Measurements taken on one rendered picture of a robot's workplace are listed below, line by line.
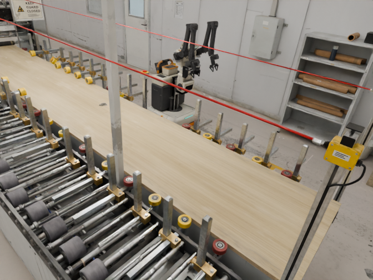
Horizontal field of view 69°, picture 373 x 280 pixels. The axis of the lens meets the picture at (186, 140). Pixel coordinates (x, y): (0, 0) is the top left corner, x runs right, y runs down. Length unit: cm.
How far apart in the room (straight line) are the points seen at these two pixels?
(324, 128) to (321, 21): 163
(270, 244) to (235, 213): 27
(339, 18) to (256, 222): 351
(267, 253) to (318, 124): 360
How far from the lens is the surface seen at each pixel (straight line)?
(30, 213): 191
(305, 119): 500
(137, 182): 159
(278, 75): 500
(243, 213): 176
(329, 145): 81
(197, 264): 157
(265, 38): 476
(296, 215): 187
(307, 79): 441
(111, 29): 158
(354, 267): 307
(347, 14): 462
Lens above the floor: 212
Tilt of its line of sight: 31 degrees down
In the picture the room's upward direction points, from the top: 5 degrees clockwise
